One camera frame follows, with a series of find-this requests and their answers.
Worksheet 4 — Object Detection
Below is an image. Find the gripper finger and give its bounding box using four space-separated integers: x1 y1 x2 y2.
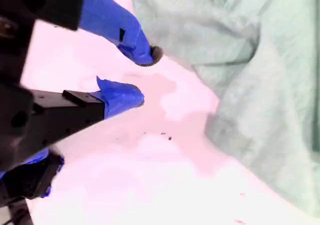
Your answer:
44 0 164 66
32 75 146 155

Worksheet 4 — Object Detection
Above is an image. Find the pale green T-shirt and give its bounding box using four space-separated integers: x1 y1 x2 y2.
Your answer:
131 0 320 218

